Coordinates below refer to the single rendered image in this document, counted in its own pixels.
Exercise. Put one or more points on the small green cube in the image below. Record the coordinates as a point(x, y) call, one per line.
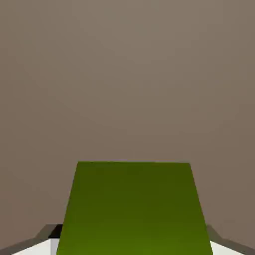
point(131, 209)

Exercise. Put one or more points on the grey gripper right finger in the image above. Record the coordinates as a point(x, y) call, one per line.
point(225, 246)

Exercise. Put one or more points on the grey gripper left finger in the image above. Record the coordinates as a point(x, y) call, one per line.
point(39, 244)

